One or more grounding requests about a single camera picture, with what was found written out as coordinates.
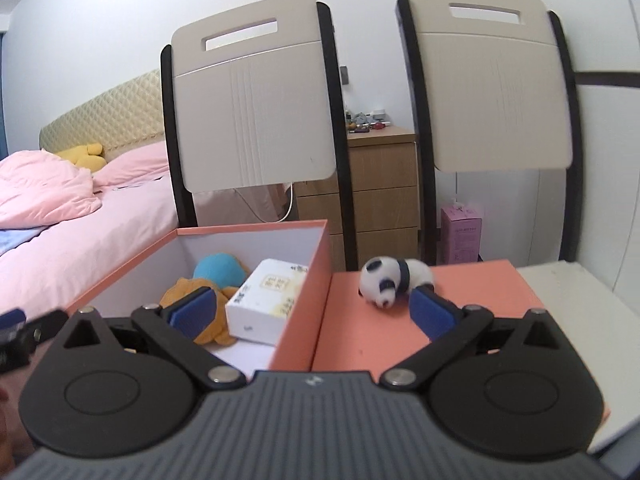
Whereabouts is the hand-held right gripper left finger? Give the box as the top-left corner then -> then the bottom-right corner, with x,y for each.
42,287 -> 248,395

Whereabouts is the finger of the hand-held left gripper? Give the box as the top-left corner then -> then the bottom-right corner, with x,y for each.
0,307 -> 69,374

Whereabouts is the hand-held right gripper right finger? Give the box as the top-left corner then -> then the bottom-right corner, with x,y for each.
379,284 -> 585,392

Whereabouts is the panda plush toy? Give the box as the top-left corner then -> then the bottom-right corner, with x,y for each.
358,256 -> 436,309

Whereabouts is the orange storage box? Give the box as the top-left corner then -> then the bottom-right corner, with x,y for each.
64,219 -> 333,373

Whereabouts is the blue and orange plush toy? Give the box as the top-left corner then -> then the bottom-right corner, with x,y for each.
159,253 -> 251,347

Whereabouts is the orange box lid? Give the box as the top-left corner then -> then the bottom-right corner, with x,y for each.
312,258 -> 612,453

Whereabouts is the white tissue box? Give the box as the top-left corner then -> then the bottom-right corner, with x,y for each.
225,258 -> 309,347

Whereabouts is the pink carton box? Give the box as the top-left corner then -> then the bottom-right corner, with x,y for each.
439,203 -> 484,266

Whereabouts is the blue cloth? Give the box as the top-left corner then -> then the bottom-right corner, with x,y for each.
0,227 -> 47,259

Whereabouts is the bed with pink sheet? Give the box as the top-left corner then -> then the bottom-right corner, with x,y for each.
0,140 -> 301,323

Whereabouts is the pink duvet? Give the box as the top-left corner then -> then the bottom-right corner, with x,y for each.
0,149 -> 103,231

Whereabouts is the white desk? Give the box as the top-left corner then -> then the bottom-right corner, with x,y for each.
515,260 -> 640,453

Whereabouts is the wooden drawer nightstand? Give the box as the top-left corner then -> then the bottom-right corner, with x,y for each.
295,127 -> 421,271

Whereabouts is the pink pillow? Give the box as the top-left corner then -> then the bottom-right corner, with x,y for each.
92,141 -> 171,191

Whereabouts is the yellow plush toy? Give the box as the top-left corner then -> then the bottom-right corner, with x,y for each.
54,142 -> 108,171

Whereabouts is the beige quilted headboard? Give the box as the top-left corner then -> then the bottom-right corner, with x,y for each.
39,69 -> 168,161

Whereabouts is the white cable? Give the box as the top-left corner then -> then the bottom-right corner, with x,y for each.
276,182 -> 296,223

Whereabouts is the beige chair with black frame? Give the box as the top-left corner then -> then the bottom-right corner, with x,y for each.
396,0 -> 586,266
160,0 -> 360,273

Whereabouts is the black wall strip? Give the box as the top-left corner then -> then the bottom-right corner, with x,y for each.
572,72 -> 640,87

